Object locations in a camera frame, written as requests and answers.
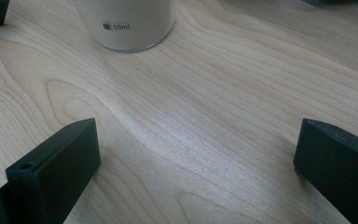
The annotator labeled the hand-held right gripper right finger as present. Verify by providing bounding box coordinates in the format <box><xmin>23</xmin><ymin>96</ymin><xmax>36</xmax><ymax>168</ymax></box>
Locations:
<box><xmin>293</xmin><ymin>118</ymin><xmax>358</xmax><ymax>224</ymax></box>

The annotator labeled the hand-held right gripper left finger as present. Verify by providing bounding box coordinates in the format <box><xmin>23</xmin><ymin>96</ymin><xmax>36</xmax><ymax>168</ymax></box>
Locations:
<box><xmin>0</xmin><ymin>117</ymin><xmax>102</xmax><ymax>224</ymax></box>

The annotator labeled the silver-lidded jar pale spice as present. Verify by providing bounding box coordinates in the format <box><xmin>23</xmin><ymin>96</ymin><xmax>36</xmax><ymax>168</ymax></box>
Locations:
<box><xmin>76</xmin><ymin>0</ymin><xmax>176</xmax><ymax>53</ymax></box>

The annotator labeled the dark grey corner rack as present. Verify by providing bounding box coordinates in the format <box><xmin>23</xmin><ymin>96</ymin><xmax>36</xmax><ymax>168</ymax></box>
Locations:
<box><xmin>301</xmin><ymin>0</ymin><xmax>358</xmax><ymax>7</ymax></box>

